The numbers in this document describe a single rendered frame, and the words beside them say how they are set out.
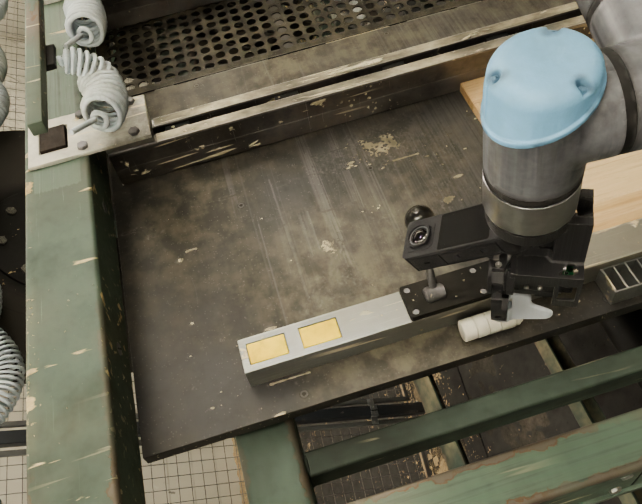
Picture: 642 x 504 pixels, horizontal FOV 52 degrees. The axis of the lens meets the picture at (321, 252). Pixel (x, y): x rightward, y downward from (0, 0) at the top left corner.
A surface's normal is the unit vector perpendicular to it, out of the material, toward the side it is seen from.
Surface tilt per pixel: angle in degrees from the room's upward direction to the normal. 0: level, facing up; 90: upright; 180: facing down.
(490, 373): 0
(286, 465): 60
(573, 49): 54
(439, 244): 31
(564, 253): 69
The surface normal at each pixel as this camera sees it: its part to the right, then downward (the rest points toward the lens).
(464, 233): -0.64, -0.51
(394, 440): -0.11, -0.58
